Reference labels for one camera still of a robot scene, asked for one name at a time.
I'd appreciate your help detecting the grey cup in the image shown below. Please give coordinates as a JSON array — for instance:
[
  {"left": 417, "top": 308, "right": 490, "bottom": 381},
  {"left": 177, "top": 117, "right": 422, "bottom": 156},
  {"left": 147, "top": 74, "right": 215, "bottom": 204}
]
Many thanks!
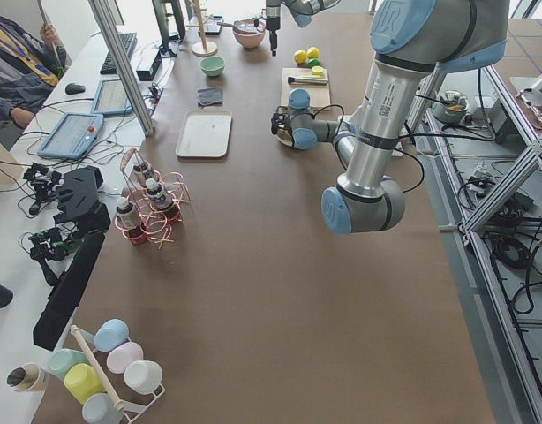
[{"left": 82, "top": 393, "right": 123, "bottom": 424}]

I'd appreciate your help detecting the paper cup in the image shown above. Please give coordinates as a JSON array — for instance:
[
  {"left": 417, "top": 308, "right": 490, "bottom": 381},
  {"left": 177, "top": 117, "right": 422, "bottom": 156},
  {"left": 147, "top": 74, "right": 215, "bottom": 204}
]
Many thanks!
[{"left": 6, "top": 363, "right": 49, "bottom": 392}]

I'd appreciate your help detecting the mint green bowl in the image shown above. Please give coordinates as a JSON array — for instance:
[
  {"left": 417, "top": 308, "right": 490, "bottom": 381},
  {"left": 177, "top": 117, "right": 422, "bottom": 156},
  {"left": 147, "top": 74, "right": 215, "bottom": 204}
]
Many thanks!
[{"left": 199, "top": 56, "right": 225, "bottom": 78}]

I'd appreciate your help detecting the grey folded cloth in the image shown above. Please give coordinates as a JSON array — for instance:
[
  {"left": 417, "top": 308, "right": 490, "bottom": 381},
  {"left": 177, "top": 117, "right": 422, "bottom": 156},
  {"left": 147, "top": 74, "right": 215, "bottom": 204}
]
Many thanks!
[{"left": 197, "top": 87, "right": 223, "bottom": 107}]

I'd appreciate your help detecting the light blue cup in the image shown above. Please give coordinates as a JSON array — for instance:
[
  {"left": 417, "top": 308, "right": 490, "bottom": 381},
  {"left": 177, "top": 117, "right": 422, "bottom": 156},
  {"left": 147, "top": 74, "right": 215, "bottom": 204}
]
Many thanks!
[{"left": 94, "top": 319, "right": 129, "bottom": 352}]

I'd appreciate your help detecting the yellow cup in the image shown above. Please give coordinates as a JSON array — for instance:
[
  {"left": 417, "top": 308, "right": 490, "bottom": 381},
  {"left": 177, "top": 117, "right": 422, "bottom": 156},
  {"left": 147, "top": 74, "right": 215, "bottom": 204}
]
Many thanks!
[{"left": 64, "top": 363, "right": 105, "bottom": 405}]

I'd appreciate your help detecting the cream rabbit tray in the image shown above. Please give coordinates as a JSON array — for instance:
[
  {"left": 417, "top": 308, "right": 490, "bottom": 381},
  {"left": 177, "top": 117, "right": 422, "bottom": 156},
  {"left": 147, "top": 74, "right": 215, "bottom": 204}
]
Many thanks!
[{"left": 175, "top": 109, "right": 232, "bottom": 158}]

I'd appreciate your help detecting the halved lemon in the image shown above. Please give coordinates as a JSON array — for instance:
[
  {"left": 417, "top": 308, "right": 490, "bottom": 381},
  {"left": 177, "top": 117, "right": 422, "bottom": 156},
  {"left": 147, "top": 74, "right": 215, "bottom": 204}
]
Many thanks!
[{"left": 311, "top": 65, "right": 324, "bottom": 76}]

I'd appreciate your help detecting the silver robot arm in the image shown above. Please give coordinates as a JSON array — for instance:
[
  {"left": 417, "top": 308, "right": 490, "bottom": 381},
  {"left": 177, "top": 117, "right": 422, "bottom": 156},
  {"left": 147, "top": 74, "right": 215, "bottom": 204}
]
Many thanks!
[
  {"left": 271, "top": 0, "right": 509, "bottom": 234},
  {"left": 253, "top": 0, "right": 339, "bottom": 57}
]

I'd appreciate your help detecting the copper wire bottle rack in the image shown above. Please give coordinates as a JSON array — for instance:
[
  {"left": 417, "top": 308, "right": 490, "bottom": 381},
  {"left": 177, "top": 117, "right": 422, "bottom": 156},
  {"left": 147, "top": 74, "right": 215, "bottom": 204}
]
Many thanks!
[{"left": 114, "top": 148, "right": 191, "bottom": 247}]

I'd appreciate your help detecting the pink bowl of ice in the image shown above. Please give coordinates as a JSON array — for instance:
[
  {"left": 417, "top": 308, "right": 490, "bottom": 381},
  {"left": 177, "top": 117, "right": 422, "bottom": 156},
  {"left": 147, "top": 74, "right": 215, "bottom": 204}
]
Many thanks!
[{"left": 232, "top": 19, "right": 266, "bottom": 49}]

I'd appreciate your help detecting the green lime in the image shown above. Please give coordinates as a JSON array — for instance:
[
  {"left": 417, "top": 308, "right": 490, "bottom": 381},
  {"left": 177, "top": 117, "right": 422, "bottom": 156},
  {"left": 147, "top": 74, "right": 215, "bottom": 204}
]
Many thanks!
[{"left": 307, "top": 58, "right": 321, "bottom": 68}]

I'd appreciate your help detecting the black keyboard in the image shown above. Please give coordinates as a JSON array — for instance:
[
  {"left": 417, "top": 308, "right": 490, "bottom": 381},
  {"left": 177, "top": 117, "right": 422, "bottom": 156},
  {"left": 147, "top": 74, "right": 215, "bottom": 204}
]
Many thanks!
[{"left": 99, "top": 32, "right": 139, "bottom": 76}]

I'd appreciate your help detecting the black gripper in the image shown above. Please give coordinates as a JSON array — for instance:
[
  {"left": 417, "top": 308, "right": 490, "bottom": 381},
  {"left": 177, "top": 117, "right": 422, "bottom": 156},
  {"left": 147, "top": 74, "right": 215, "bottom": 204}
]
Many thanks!
[
  {"left": 271, "top": 111, "right": 292, "bottom": 137},
  {"left": 253, "top": 16, "right": 281, "bottom": 57}
]

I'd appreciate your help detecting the steel muddler black tip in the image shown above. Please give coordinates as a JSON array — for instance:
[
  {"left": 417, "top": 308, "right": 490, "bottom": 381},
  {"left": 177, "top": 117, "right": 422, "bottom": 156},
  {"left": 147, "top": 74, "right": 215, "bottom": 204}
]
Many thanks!
[{"left": 287, "top": 76, "right": 328, "bottom": 86}]

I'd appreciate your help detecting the seated person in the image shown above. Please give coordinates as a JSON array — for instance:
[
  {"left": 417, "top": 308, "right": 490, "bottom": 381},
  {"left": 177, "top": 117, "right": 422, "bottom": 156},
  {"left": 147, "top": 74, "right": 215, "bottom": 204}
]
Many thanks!
[{"left": 0, "top": 16, "right": 66, "bottom": 129}]

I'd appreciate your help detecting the white wire cup rack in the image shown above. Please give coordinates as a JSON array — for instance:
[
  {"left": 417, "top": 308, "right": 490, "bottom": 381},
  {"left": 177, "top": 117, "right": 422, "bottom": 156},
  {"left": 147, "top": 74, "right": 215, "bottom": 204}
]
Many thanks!
[{"left": 70, "top": 325, "right": 166, "bottom": 423}]

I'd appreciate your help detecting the wooden cutting board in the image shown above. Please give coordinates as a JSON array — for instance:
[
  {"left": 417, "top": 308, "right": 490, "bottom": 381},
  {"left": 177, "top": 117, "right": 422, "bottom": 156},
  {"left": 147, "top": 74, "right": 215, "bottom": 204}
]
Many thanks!
[{"left": 279, "top": 67, "right": 331, "bottom": 109}]

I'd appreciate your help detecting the black monitor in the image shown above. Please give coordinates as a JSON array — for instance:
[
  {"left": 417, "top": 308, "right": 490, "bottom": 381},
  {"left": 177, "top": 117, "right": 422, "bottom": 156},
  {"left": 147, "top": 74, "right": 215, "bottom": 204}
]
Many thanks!
[{"left": 152, "top": 0, "right": 186, "bottom": 58}]

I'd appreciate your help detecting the tea bottle white cap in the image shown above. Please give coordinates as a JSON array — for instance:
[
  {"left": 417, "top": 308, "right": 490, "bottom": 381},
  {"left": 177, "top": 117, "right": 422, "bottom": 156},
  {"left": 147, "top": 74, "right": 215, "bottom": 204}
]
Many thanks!
[{"left": 132, "top": 162, "right": 156, "bottom": 187}]

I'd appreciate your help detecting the white plastic cup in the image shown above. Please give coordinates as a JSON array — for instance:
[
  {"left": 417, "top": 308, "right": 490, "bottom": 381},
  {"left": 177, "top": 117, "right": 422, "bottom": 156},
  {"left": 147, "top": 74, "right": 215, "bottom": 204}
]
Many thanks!
[{"left": 124, "top": 360, "right": 162, "bottom": 395}]

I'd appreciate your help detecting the mint green cup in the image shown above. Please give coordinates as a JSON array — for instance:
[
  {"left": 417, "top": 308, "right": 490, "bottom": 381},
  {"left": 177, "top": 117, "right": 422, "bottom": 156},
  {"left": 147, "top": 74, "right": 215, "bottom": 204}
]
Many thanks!
[{"left": 48, "top": 348, "right": 88, "bottom": 381}]

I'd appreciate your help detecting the aluminium frame post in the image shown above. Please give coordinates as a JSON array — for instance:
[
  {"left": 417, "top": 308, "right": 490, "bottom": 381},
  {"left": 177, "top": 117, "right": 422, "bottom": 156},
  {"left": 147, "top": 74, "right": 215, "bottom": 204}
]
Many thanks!
[{"left": 88, "top": 0, "right": 154, "bottom": 136}]

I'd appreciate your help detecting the wooden mug tree stand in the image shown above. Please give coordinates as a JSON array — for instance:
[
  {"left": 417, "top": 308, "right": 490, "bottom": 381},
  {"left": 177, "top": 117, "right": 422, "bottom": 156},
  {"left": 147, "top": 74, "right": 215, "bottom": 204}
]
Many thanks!
[{"left": 187, "top": 0, "right": 218, "bottom": 57}]

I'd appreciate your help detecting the white round plate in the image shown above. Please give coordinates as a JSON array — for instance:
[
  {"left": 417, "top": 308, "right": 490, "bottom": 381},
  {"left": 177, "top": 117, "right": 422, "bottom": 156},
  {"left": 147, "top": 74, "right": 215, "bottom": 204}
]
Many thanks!
[{"left": 276, "top": 133, "right": 293, "bottom": 148}]

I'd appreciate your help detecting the black computer mouse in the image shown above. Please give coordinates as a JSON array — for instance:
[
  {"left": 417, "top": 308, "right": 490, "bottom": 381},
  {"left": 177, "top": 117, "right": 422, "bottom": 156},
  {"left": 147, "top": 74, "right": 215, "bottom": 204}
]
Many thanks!
[{"left": 64, "top": 83, "right": 86, "bottom": 95}]

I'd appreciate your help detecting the yellow whole lemon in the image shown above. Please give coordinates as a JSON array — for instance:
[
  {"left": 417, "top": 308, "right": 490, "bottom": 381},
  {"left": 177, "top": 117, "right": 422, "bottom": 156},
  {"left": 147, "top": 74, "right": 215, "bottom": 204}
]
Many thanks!
[
  {"left": 293, "top": 49, "right": 307, "bottom": 64},
  {"left": 306, "top": 46, "right": 320, "bottom": 60}
]

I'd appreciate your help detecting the blue teach pendant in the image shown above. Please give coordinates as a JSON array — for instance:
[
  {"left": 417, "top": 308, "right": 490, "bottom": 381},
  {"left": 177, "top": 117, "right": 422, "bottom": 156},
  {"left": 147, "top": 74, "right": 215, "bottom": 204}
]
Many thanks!
[
  {"left": 91, "top": 79, "right": 132, "bottom": 117},
  {"left": 37, "top": 113, "right": 104, "bottom": 159}
]

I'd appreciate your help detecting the pink cup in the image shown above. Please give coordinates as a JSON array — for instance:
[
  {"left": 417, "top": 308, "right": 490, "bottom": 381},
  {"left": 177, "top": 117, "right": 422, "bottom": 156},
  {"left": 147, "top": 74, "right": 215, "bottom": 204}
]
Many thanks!
[{"left": 106, "top": 341, "right": 144, "bottom": 374}]

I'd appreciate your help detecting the steel ice scoop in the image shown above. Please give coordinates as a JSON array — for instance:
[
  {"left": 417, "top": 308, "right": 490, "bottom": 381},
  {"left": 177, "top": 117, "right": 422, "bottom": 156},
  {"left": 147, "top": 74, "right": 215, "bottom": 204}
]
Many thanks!
[{"left": 216, "top": 20, "right": 258, "bottom": 34}]

